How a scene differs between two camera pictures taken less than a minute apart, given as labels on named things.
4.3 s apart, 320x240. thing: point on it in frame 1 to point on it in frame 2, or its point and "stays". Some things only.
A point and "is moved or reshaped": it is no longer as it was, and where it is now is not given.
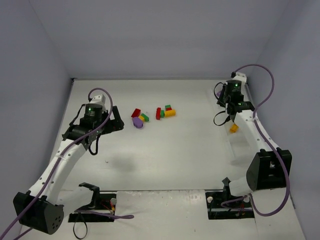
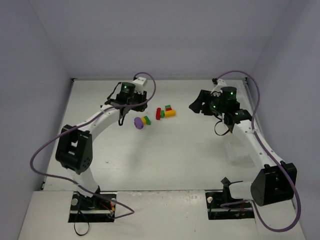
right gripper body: (232, 116) to (206, 104)
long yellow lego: (170, 113) stays
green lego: (146, 118) is moved or reshaped
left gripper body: (114, 120) to (139, 102)
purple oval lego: (137, 122) stays
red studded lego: (158, 113) stays
